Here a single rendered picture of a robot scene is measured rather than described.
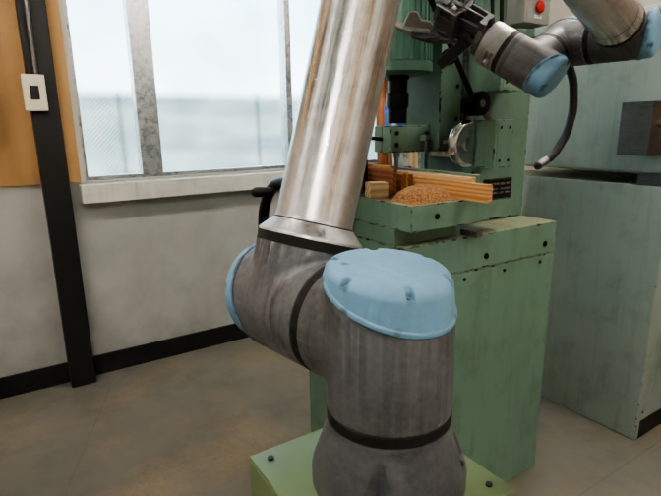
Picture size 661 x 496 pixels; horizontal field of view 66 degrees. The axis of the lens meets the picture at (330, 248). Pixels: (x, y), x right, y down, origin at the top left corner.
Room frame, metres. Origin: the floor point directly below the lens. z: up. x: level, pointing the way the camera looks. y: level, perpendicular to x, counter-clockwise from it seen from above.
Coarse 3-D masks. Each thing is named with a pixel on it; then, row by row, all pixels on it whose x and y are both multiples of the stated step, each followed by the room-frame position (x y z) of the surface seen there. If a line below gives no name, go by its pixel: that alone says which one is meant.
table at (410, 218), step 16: (368, 208) 1.21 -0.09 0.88; (384, 208) 1.16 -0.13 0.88; (400, 208) 1.11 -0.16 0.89; (416, 208) 1.09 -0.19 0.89; (432, 208) 1.11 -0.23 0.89; (448, 208) 1.14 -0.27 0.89; (464, 208) 1.17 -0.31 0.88; (384, 224) 1.16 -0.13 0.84; (400, 224) 1.11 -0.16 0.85; (416, 224) 1.09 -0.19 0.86; (432, 224) 1.11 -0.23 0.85; (448, 224) 1.14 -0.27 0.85
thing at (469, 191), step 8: (416, 176) 1.32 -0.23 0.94; (416, 184) 1.30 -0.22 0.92; (432, 184) 1.25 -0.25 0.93; (440, 184) 1.23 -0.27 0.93; (448, 184) 1.20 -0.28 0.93; (456, 184) 1.18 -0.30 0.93; (464, 184) 1.16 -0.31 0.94; (472, 184) 1.14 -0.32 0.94; (480, 184) 1.12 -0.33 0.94; (488, 184) 1.12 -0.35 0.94; (456, 192) 1.18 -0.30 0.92; (464, 192) 1.16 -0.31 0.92; (472, 192) 1.14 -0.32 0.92; (480, 192) 1.12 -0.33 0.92; (488, 192) 1.11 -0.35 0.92; (472, 200) 1.14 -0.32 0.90; (480, 200) 1.12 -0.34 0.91; (488, 200) 1.11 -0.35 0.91
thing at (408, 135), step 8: (376, 128) 1.38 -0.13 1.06; (384, 128) 1.35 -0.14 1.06; (392, 128) 1.33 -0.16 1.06; (400, 128) 1.35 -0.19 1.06; (408, 128) 1.36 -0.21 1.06; (416, 128) 1.37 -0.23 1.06; (424, 128) 1.39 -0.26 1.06; (376, 136) 1.38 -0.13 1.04; (384, 136) 1.35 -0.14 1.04; (392, 136) 1.33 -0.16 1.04; (400, 136) 1.35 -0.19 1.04; (408, 136) 1.36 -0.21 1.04; (416, 136) 1.37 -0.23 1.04; (376, 144) 1.38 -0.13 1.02; (384, 144) 1.35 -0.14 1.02; (392, 144) 1.33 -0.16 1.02; (400, 144) 1.35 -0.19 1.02; (408, 144) 1.36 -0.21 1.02; (416, 144) 1.37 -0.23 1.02; (424, 144) 1.39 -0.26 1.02; (376, 152) 1.38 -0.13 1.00; (384, 152) 1.35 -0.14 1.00; (392, 152) 1.33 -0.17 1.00; (400, 152) 1.35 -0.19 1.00; (408, 152) 1.36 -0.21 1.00
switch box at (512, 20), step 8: (512, 0) 1.42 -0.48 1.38; (520, 0) 1.39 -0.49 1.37; (528, 0) 1.39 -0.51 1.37; (536, 0) 1.40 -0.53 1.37; (544, 0) 1.42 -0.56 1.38; (512, 8) 1.41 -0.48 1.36; (520, 8) 1.39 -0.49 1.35; (528, 8) 1.39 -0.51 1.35; (512, 16) 1.41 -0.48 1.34; (520, 16) 1.39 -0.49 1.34; (528, 16) 1.39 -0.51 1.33; (544, 16) 1.42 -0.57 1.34; (512, 24) 1.41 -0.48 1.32; (520, 24) 1.41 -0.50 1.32; (528, 24) 1.41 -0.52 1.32; (536, 24) 1.41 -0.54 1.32; (544, 24) 1.43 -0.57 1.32
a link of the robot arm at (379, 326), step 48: (336, 288) 0.51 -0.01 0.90; (384, 288) 0.49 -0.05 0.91; (432, 288) 0.50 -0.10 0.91; (336, 336) 0.51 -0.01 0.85; (384, 336) 0.48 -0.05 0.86; (432, 336) 0.49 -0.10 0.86; (336, 384) 0.51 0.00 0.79; (384, 384) 0.48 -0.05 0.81; (432, 384) 0.49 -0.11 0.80; (384, 432) 0.48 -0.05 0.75
